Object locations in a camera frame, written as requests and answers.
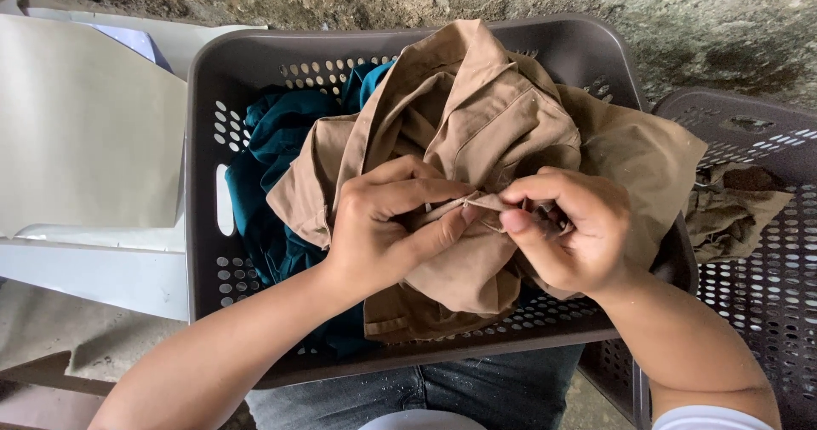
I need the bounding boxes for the teal garment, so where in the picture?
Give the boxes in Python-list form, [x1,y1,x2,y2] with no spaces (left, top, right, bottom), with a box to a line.
[225,60,397,357]

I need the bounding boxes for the tan brown shirt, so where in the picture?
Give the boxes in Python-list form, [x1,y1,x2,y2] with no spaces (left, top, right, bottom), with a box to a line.
[266,19,708,345]

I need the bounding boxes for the grey perforated laundry basket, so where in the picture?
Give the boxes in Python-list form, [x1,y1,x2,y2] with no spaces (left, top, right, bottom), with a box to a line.
[577,87,817,430]
[184,13,700,390]

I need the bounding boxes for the person's right hand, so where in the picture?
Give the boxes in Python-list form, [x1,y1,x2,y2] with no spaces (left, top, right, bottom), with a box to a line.
[498,166,633,298]

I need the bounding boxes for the person's grey jeans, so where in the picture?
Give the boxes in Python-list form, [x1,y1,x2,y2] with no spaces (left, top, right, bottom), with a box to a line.
[246,344,585,430]

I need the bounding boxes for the white folded board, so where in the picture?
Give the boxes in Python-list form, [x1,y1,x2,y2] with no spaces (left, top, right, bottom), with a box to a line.
[0,0,269,322]

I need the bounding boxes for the person's white shirt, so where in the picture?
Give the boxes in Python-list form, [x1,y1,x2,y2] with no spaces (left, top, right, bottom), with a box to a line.
[357,406,776,430]

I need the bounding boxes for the person's left hand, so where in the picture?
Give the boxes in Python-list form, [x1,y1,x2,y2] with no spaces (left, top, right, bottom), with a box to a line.
[324,155,483,305]

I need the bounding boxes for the olive brown cloth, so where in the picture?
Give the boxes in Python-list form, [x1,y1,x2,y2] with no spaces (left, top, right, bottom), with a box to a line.
[684,162,794,265]

